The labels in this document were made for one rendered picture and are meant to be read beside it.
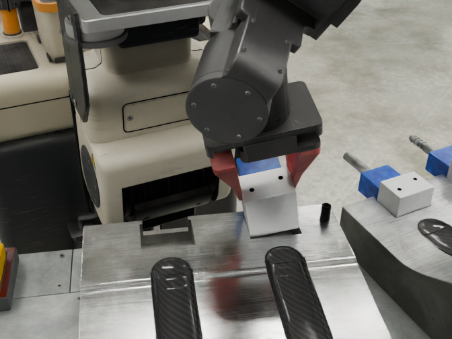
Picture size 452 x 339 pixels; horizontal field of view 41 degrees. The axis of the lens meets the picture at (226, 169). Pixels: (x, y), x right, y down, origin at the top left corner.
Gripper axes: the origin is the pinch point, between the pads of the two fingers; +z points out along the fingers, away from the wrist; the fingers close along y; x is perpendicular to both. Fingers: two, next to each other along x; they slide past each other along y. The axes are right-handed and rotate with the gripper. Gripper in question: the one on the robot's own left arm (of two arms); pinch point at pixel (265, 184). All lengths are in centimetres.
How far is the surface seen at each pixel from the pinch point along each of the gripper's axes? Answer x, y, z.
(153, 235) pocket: 0.9, -12.1, 5.0
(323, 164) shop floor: 121, 39, 121
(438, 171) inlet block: 9.6, 23.6, 14.2
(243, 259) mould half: -5.5, -3.6, 3.7
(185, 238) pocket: 0.8, -9.0, 6.3
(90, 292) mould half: -7.3, -17.8, 1.3
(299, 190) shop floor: 106, 27, 117
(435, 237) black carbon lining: -2.0, 17.8, 11.9
